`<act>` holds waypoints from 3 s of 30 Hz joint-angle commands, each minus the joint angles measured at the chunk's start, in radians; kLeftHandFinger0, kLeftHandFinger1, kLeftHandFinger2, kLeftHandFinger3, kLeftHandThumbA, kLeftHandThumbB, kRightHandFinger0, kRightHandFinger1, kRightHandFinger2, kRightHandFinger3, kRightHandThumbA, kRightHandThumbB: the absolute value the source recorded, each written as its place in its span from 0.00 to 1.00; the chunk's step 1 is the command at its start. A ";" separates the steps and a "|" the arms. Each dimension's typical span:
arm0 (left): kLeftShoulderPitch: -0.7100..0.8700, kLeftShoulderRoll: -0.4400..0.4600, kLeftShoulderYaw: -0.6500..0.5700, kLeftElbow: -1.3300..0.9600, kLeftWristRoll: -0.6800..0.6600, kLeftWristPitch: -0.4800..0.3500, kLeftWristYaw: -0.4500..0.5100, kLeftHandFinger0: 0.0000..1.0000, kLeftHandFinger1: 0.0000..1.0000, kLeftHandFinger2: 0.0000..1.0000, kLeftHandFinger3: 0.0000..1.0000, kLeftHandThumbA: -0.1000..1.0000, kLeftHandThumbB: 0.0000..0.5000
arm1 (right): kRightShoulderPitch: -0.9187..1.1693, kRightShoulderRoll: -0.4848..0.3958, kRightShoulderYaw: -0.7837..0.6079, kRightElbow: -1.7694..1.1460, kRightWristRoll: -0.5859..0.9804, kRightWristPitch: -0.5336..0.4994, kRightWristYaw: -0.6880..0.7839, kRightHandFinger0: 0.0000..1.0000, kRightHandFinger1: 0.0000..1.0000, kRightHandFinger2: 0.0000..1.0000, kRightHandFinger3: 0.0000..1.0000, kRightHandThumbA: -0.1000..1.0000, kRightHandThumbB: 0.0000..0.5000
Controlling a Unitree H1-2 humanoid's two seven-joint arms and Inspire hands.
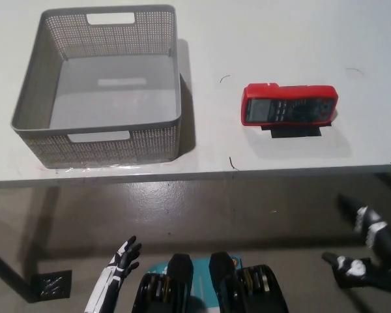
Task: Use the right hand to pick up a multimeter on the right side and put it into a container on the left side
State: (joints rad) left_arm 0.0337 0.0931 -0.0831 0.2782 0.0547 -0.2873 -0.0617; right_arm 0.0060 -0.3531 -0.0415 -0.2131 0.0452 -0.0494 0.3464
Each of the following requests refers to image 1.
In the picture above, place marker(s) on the black metal table leg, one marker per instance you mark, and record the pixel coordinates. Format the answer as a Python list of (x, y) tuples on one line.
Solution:
[(13, 278)]

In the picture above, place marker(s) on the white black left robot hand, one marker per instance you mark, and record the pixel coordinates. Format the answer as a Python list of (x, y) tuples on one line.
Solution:
[(114, 270)]

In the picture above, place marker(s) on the grey perforated plastic basket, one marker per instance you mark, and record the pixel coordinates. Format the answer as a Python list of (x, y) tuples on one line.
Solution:
[(101, 148)]

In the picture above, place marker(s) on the black tape patch on table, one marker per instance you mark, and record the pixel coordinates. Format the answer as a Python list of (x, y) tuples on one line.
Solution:
[(296, 133)]

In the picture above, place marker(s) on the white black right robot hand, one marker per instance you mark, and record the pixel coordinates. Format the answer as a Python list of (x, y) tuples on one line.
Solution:
[(358, 272)]

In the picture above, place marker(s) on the red digital multimeter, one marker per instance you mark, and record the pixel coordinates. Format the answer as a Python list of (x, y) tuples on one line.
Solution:
[(286, 94)]

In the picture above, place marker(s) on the black floor tape patch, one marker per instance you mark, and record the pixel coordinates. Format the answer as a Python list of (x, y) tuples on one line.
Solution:
[(52, 285)]

